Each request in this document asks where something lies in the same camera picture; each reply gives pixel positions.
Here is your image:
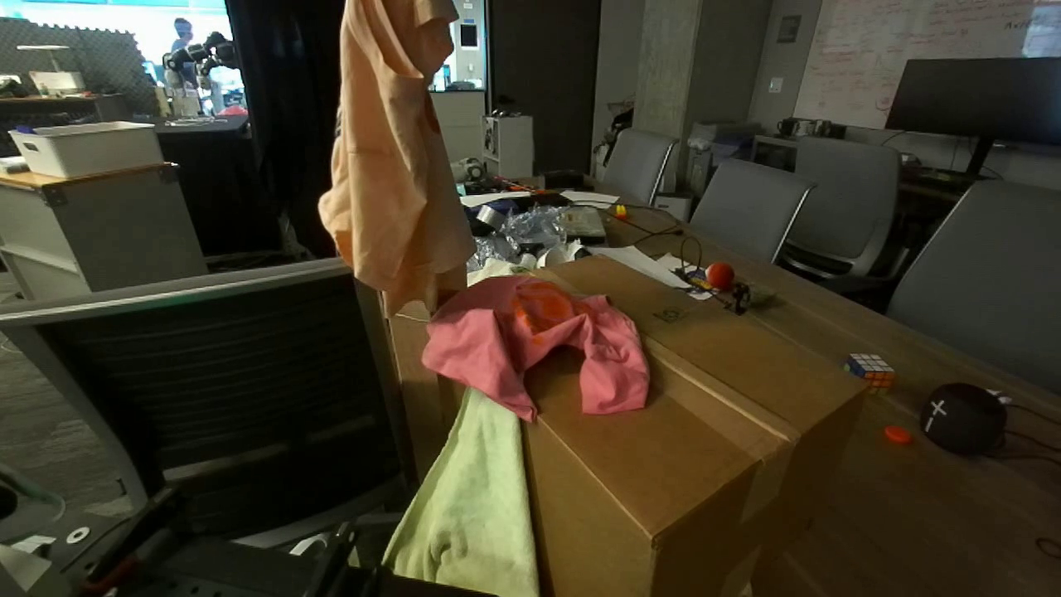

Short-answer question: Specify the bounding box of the pink cloth orange print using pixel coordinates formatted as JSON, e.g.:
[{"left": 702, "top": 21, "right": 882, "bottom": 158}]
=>
[{"left": 420, "top": 276, "right": 656, "bottom": 426}]

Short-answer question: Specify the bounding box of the peach shirt orange print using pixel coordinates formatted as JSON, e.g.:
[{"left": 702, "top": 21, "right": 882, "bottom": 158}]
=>
[{"left": 314, "top": 0, "right": 476, "bottom": 318}]

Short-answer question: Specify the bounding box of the pale green cloth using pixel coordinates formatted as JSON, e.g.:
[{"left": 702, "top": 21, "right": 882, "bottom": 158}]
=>
[{"left": 379, "top": 384, "right": 543, "bottom": 597}]

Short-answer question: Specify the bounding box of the short white box appliance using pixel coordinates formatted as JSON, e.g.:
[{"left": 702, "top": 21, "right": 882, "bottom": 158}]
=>
[{"left": 483, "top": 112, "right": 539, "bottom": 178}]

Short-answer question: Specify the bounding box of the tall white box appliance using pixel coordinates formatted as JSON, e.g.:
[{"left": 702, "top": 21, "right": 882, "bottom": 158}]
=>
[{"left": 430, "top": 90, "right": 490, "bottom": 166}]

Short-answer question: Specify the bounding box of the large brown cardboard box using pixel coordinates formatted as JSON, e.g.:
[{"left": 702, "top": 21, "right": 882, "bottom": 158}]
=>
[{"left": 379, "top": 256, "right": 872, "bottom": 597}]

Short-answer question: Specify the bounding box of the white cloth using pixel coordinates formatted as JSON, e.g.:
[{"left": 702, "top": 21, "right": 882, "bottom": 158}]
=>
[{"left": 470, "top": 253, "right": 524, "bottom": 289}]

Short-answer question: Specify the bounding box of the large clear plastic bag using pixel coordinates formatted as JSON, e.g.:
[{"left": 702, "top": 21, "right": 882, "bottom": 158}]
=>
[{"left": 468, "top": 202, "right": 580, "bottom": 278}]

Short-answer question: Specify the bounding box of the large white paper sheet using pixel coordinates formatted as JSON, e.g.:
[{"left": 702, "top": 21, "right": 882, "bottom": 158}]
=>
[{"left": 460, "top": 189, "right": 557, "bottom": 217}]

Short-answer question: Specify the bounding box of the small white paper sheet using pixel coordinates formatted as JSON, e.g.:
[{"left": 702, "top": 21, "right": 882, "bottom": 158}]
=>
[{"left": 557, "top": 189, "right": 624, "bottom": 213}]

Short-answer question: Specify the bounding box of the white paper stack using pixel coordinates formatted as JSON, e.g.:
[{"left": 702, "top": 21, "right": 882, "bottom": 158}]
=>
[{"left": 590, "top": 241, "right": 696, "bottom": 297}]

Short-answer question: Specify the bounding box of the small black gadget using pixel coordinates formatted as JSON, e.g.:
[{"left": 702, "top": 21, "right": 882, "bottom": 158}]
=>
[{"left": 723, "top": 278, "right": 776, "bottom": 317}]

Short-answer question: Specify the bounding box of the Rubik's cube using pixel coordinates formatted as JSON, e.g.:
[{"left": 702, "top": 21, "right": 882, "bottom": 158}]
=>
[{"left": 845, "top": 352, "right": 899, "bottom": 394}]

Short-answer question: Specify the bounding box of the white cabinet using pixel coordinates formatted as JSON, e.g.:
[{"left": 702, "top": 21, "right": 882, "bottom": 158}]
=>
[{"left": 0, "top": 163, "right": 210, "bottom": 307}]

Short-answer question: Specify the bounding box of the black round speaker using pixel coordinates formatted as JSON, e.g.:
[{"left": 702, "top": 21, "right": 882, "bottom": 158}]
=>
[{"left": 920, "top": 383, "right": 1010, "bottom": 459}]

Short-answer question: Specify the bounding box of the white storage bin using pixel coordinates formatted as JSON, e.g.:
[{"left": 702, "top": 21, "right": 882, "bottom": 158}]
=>
[{"left": 8, "top": 116, "right": 165, "bottom": 184}]

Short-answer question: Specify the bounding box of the black computer monitor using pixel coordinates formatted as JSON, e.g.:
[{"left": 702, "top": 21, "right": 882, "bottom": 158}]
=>
[{"left": 886, "top": 57, "right": 1061, "bottom": 152}]

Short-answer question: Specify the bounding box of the white wall whiteboard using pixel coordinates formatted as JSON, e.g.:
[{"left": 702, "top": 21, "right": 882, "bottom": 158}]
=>
[{"left": 791, "top": 0, "right": 1048, "bottom": 131}]

